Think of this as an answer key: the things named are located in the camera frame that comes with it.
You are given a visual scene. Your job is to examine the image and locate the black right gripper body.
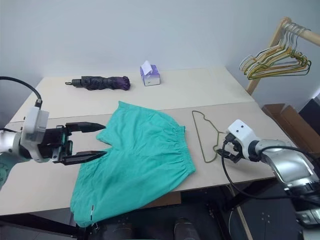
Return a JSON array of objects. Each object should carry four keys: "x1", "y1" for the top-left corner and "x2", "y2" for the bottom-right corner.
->
[{"x1": 224, "y1": 133, "x2": 245, "y2": 157}]

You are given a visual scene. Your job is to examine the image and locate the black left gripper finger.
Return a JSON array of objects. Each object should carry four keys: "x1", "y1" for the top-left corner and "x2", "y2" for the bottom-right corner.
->
[
  {"x1": 65, "y1": 121, "x2": 106, "y2": 134},
  {"x1": 61, "y1": 150, "x2": 105, "y2": 166}
]

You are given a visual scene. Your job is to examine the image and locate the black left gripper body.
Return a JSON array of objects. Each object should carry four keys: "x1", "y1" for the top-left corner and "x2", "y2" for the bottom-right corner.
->
[{"x1": 38, "y1": 123, "x2": 74, "y2": 163}]

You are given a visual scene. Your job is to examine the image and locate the olive wire hanger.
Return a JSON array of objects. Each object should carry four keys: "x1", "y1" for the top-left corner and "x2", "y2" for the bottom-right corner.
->
[{"x1": 191, "y1": 110, "x2": 229, "y2": 164}]

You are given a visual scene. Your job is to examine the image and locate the green shorts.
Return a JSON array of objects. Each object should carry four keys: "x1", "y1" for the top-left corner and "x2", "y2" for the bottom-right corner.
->
[{"x1": 69, "y1": 100, "x2": 197, "y2": 228}]

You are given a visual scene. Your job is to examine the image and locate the folded dark purple umbrella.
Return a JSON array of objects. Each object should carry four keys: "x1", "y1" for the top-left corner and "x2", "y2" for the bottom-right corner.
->
[{"x1": 64, "y1": 76, "x2": 131, "y2": 91}]

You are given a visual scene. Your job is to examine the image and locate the brown cardboard box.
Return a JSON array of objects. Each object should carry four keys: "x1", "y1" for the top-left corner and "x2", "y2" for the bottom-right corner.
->
[{"x1": 261, "y1": 103, "x2": 320, "y2": 161}]

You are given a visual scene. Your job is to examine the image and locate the black metal cabinet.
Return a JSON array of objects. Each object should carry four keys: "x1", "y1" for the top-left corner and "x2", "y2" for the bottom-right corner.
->
[{"x1": 232, "y1": 184, "x2": 301, "y2": 240}]

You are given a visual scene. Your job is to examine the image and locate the purple white tissue box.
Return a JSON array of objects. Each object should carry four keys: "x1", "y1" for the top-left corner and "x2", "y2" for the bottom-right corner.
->
[{"x1": 139, "y1": 60, "x2": 161, "y2": 87}]

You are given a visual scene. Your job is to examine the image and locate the dark rounded shape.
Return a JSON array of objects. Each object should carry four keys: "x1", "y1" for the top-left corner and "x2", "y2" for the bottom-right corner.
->
[
  {"x1": 104, "y1": 222, "x2": 141, "y2": 240},
  {"x1": 174, "y1": 217, "x2": 193, "y2": 240}
]

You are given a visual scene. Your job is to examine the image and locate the black case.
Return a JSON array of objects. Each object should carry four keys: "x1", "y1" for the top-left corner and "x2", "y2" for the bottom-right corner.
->
[{"x1": 298, "y1": 96, "x2": 320, "y2": 123}]

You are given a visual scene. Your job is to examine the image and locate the bunch of hangers on rack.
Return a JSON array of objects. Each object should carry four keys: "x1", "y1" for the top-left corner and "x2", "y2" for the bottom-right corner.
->
[{"x1": 246, "y1": 26, "x2": 310, "y2": 80}]

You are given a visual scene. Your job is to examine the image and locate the hangers on wooden rack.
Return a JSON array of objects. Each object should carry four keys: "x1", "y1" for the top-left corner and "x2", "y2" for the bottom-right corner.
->
[{"x1": 247, "y1": 27, "x2": 312, "y2": 81}]

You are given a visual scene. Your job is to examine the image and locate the wooden clothes rack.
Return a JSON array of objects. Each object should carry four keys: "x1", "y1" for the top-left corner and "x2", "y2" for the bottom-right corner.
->
[{"x1": 246, "y1": 16, "x2": 320, "y2": 96}]

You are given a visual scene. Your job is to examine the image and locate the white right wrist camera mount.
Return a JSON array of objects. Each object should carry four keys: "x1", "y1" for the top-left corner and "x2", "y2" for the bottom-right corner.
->
[{"x1": 226, "y1": 119, "x2": 258, "y2": 161}]

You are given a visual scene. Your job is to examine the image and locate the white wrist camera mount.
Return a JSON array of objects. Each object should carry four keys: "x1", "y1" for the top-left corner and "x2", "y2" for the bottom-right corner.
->
[
  {"x1": 19, "y1": 106, "x2": 50, "y2": 163},
  {"x1": 226, "y1": 119, "x2": 258, "y2": 161}
]

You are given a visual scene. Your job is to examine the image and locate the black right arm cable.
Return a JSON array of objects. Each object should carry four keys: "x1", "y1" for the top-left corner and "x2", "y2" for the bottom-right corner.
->
[{"x1": 219, "y1": 136, "x2": 320, "y2": 201}]

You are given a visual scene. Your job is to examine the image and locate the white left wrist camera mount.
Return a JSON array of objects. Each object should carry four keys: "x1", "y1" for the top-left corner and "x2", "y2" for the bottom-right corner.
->
[{"x1": 19, "y1": 106, "x2": 50, "y2": 163}]

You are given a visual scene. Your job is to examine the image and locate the light wooden slat frame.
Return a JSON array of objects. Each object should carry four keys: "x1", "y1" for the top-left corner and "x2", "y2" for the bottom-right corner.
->
[{"x1": 228, "y1": 186, "x2": 251, "y2": 240}]

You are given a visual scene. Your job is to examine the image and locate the white wire hanger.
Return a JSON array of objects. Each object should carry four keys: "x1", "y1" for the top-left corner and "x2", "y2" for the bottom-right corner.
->
[
  {"x1": 239, "y1": 23, "x2": 301, "y2": 72},
  {"x1": 243, "y1": 23, "x2": 305, "y2": 76}
]

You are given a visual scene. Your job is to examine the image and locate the black table frame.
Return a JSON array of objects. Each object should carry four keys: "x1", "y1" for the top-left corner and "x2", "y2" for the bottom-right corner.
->
[{"x1": 0, "y1": 183, "x2": 241, "y2": 240}]

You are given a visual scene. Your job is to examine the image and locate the yellow wire hanger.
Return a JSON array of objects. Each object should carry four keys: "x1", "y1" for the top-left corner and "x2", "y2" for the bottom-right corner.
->
[{"x1": 246, "y1": 24, "x2": 308, "y2": 78}]

